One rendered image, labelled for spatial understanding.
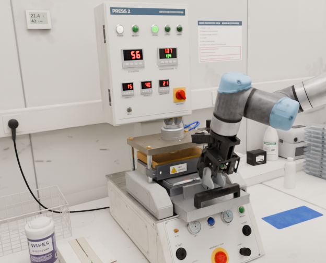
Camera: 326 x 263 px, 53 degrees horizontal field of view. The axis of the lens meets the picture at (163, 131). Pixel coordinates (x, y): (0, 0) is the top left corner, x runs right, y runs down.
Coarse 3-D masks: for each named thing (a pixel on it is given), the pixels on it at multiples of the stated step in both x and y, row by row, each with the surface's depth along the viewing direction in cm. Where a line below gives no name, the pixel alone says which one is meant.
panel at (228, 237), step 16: (176, 224) 95; (208, 224) 99; (224, 224) 101; (240, 224) 104; (176, 240) 94; (192, 240) 96; (208, 240) 98; (224, 240) 100; (240, 240) 102; (256, 240) 104; (176, 256) 92; (192, 256) 95; (208, 256) 97; (240, 256) 101; (256, 256) 103
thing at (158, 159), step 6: (180, 150) 116; (186, 150) 115; (192, 150) 115; (198, 150) 115; (138, 156) 117; (144, 156) 112; (156, 156) 110; (162, 156) 110; (168, 156) 110; (174, 156) 109; (180, 156) 109; (186, 156) 109; (192, 156) 109; (198, 156) 110; (138, 162) 117; (144, 162) 113; (156, 162) 104; (162, 162) 104; (168, 162) 105
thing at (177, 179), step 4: (192, 172) 109; (196, 172) 109; (176, 176) 106; (180, 176) 106; (184, 176) 106; (188, 176) 106; (192, 176) 105; (196, 176) 105; (164, 180) 103; (168, 180) 103; (172, 180) 103; (176, 180) 103; (180, 180) 103; (184, 180) 103
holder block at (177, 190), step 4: (156, 180) 106; (160, 180) 106; (160, 184) 104; (164, 184) 102; (184, 184) 102; (188, 184) 102; (168, 188) 99; (172, 188) 99; (176, 188) 100; (180, 188) 100; (168, 192) 100; (172, 192) 99; (176, 192) 100; (180, 192) 100
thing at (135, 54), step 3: (126, 51) 113; (129, 51) 114; (132, 51) 114; (135, 51) 115; (138, 51) 115; (126, 54) 114; (129, 54) 114; (132, 54) 115; (135, 54) 115; (138, 54) 116; (126, 57) 114; (129, 57) 114; (132, 57) 115; (135, 57) 115; (138, 57) 116
